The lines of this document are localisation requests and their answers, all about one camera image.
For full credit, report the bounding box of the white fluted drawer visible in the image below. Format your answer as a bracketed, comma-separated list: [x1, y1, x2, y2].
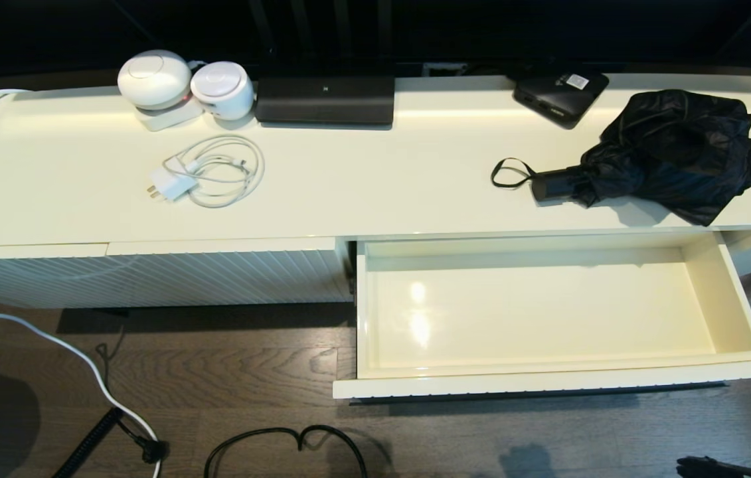
[332, 232, 751, 401]

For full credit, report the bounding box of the black folding umbrella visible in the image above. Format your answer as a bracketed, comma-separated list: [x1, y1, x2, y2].
[491, 90, 751, 227]

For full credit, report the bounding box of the white tv cabinet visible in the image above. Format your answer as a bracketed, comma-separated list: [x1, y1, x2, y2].
[0, 73, 751, 311]

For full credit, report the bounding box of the black set-top box with label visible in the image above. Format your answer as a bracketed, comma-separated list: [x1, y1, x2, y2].
[513, 72, 611, 128]

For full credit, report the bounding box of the white fluted cabinet front panel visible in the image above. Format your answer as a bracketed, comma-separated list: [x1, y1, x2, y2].
[108, 238, 354, 308]

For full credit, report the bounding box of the black flat rectangular box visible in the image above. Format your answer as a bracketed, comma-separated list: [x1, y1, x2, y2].
[256, 76, 396, 127]

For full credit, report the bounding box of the white charger plug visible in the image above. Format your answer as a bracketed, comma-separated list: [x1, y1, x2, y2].
[146, 166, 197, 202]

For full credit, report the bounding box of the small white round device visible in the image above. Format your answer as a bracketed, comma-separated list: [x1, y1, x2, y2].
[191, 61, 256, 122]

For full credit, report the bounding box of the white flat base box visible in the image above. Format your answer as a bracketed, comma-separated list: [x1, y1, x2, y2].
[135, 98, 205, 132]

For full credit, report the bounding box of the large white round device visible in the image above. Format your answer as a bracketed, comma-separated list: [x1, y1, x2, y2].
[118, 50, 193, 111]

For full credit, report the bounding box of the black looped cable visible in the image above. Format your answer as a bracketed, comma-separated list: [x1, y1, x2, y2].
[204, 425, 368, 478]

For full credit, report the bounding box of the wall outlet plate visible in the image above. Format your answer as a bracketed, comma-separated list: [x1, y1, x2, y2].
[422, 62, 467, 78]

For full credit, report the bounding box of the thin black cable with plug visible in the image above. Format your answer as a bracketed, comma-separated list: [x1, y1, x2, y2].
[95, 344, 169, 465]

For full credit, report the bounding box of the white coiled charging cable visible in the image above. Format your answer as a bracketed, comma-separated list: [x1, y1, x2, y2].
[162, 135, 266, 209]

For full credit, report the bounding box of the black coiled cable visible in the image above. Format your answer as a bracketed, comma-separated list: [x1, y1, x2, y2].
[53, 408, 122, 478]

